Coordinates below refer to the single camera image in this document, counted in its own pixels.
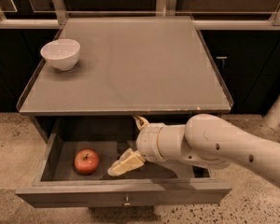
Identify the open grey top drawer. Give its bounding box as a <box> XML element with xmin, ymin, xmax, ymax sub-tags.
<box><xmin>16</xmin><ymin>133</ymin><xmax>231</xmax><ymax>208</ymax></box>

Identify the small metal drawer knob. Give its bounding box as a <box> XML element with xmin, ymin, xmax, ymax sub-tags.
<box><xmin>123</xmin><ymin>196</ymin><xmax>131</xmax><ymax>207</ymax></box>

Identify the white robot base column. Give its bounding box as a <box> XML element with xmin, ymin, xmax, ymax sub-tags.
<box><xmin>263</xmin><ymin>94</ymin><xmax>280</xmax><ymax>128</ymax></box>

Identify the metal railing frame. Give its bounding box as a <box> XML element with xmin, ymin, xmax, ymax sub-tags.
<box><xmin>0</xmin><ymin>0</ymin><xmax>280</xmax><ymax>30</ymax></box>

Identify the white ceramic bowl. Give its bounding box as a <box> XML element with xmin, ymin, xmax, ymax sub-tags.
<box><xmin>40</xmin><ymin>38</ymin><xmax>80</xmax><ymax>71</ymax></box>

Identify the red apple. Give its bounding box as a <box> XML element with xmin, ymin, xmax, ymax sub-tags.
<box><xmin>74</xmin><ymin>148</ymin><xmax>100</xmax><ymax>175</ymax></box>

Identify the dark background cabinet handle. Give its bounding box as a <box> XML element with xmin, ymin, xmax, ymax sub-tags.
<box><xmin>217</xmin><ymin>56</ymin><xmax>228</xmax><ymax>60</ymax></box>

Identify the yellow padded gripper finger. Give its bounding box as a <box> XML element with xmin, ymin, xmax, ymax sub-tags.
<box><xmin>133</xmin><ymin>115</ymin><xmax>149</xmax><ymax>131</ymax></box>
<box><xmin>107</xmin><ymin>148</ymin><xmax>146</xmax><ymax>176</ymax></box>

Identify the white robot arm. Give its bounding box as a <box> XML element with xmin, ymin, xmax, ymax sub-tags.
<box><xmin>107</xmin><ymin>114</ymin><xmax>280</xmax><ymax>188</ymax></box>

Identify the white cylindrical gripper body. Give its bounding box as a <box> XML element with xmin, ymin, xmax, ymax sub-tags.
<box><xmin>136</xmin><ymin>123</ymin><xmax>164</xmax><ymax>162</ymax></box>

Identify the grey cabinet with counter top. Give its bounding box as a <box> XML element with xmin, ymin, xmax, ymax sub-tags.
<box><xmin>16</xmin><ymin>15</ymin><xmax>234</xmax><ymax>145</ymax></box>

